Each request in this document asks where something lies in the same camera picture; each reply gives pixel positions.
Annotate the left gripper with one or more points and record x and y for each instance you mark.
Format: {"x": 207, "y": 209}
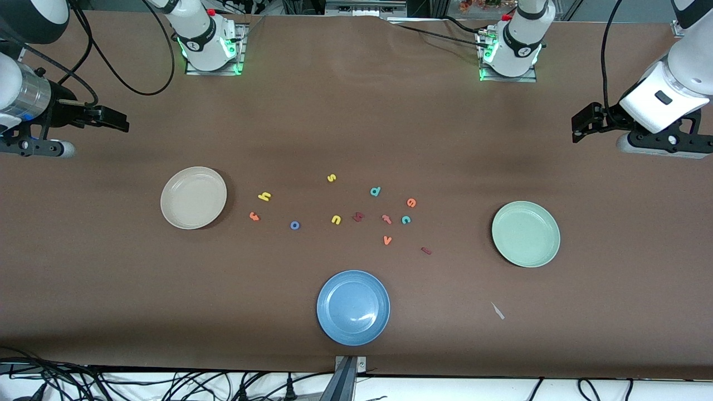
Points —
{"x": 605, "y": 118}

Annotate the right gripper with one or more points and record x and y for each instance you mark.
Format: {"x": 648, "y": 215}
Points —
{"x": 62, "y": 112}

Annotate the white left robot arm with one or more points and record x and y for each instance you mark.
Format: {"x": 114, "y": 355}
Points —
{"x": 521, "y": 33}

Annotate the beige brown plate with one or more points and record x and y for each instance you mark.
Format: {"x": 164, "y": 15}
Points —
{"x": 193, "y": 197}

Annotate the light green plate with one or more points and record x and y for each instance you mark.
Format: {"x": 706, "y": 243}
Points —
{"x": 526, "y": 234}

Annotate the aluminium corner profile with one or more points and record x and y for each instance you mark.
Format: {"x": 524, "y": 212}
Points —
{"x": 678, "y": 28}

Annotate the orange flower bunch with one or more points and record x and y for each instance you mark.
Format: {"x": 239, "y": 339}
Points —
{"x": 473, "y": 5}

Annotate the white paper scrap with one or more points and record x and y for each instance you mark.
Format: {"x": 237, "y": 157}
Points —
{"x": 497, "y": 311}

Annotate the brown table cover sheet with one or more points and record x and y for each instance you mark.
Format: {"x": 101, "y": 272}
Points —
{"x": 356, "y": 122}

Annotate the blue plate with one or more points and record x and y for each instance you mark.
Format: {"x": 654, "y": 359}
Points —
{"x": 353, "y": 307}

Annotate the silver aluminium frame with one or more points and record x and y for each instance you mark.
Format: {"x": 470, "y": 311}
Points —
{"x": 362, "y": 8}

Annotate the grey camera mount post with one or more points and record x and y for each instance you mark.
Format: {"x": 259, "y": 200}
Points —
{"x": 350, "y": 365}

